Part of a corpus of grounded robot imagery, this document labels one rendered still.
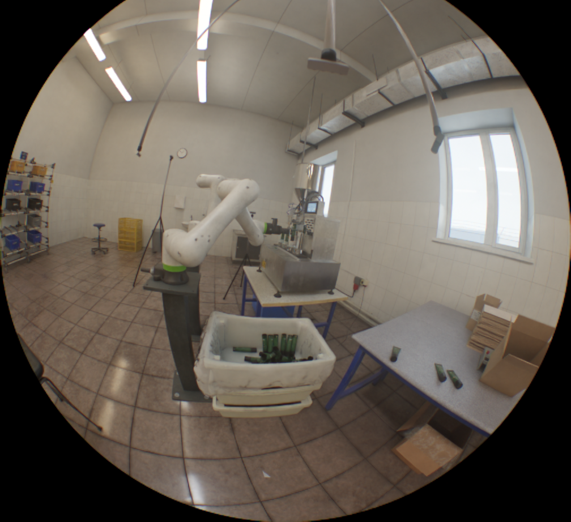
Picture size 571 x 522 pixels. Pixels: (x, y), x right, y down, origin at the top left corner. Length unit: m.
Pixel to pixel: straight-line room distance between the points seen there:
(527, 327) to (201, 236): 1.43
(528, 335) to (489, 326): 0.40
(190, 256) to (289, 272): 0.72
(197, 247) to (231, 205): 0.24
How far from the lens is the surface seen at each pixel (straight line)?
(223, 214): 0.74
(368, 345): 0.96
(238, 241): 4.32
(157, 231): 4.83
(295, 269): 1.19
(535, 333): 1.06
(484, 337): 1.37
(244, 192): 0.81
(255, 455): 1.31
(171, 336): 1.07
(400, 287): 2.40
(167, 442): 1.37
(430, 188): 2.37
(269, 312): 2.13
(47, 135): 5.63
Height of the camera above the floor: 1.28
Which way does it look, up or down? 5 degrees down
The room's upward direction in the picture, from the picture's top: 9 degrees clockwise
